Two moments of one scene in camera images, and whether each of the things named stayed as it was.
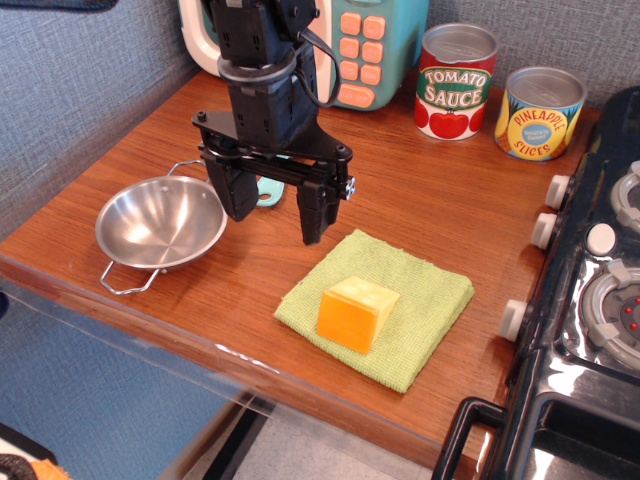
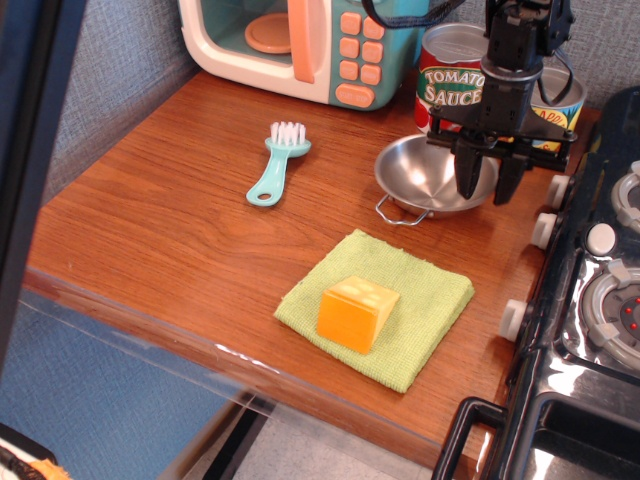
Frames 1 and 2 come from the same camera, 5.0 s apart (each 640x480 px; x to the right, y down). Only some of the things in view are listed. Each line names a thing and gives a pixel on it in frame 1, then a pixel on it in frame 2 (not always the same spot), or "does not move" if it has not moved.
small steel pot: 159,223 -> 423,175
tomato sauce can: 454,77 does not move
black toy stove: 573,407 does not move
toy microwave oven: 380,48 does not move
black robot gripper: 274,127 -> 505,119
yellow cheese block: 352,312 does not move
